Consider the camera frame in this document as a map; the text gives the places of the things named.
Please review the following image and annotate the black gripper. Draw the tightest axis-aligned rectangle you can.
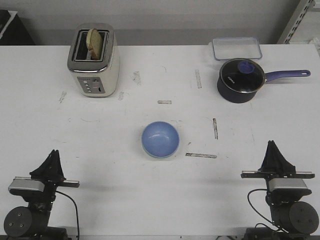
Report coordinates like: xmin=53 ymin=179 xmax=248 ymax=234
xmin=240 ymin=140 xmax=315 ymax=179
xmin=14 ymin=149 xmax=80 ymax=200

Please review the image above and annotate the blue bowl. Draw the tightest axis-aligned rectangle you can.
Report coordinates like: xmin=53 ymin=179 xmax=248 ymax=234
xmin=141 ymin=121 xmax=180 ymax=156

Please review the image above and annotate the green bowl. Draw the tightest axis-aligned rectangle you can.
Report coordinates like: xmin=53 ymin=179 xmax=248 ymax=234
xmin=145 ymin=151 xmax=176 ymax=160

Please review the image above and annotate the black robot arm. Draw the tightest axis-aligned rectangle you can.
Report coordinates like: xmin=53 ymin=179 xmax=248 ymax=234
xmin=240 ymin=140 xmax=320 ymax=240
xmin=3 ymin=149 xmax=80 ymax=240

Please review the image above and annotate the dark blue saucepan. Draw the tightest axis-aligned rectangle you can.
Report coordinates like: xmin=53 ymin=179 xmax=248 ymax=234
xmin=217 ymin=67 xmax=311 ymax=104

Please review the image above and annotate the glass pot lid blue knob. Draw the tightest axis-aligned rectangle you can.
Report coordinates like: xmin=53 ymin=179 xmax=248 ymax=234
xmin=219 ymin=58 xmax=266 ymax=93

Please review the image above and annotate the cream and chrome toaster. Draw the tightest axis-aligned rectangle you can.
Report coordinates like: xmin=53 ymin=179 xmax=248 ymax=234
xmin=67 ymin=23 xmax=120 ymax=98

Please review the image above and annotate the clear plastic food container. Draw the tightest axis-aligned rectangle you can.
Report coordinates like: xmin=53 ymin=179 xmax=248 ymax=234
xmin=211 ymin=37 xmax=263 ymax=61

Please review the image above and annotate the slice of toast bread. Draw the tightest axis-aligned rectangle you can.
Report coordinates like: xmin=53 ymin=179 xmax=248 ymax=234
xmin=86 ymin=28 xmax=103 ymax=60

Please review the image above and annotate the grey metal shelf upright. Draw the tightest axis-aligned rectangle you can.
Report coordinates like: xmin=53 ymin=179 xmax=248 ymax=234
xmin=276 ymin=0 xmax=320 ymax=44

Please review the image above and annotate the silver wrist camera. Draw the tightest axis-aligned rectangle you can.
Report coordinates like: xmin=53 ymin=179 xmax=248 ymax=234
xmin=8 ymin=178 xmax=45 ymax=192
xmin=268 ymin=178 xmax=312 ymax=197

